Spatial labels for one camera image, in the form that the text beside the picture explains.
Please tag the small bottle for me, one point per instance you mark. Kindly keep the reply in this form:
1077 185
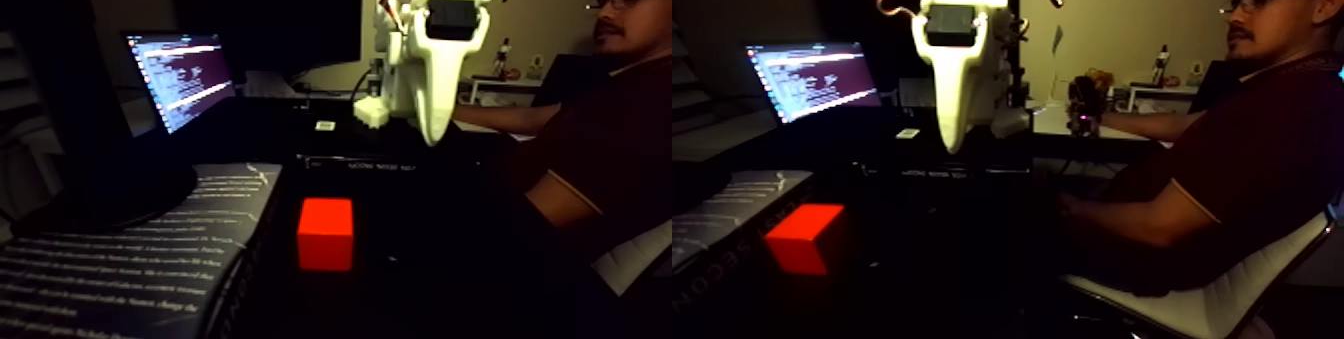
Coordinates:
503 63

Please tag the white wall socket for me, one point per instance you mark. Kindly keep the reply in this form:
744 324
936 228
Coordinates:
536 65

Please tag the dark leader arm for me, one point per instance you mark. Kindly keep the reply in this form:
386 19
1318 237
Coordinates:
1087 91

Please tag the open laptop with lit screen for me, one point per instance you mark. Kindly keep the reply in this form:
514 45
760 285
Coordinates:
181 78

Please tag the small white sticker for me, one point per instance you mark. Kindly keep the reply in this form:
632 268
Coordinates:
324 126

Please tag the person's left hand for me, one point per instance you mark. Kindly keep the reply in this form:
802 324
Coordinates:
1071 209

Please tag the black book with white text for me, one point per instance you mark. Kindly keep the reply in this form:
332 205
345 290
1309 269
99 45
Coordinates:
126 268

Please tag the person's right hand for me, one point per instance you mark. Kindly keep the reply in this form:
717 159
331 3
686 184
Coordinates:
1088 123

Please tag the red cube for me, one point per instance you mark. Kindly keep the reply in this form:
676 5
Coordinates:
326 236

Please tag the white desk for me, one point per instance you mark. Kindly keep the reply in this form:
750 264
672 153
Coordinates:
494 85

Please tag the black flat monitor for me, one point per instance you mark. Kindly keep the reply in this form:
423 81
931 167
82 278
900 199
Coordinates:
294 16

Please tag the white office chair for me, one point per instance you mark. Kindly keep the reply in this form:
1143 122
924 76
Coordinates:
1239 299

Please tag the person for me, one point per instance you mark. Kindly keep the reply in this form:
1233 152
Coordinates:
1260 152

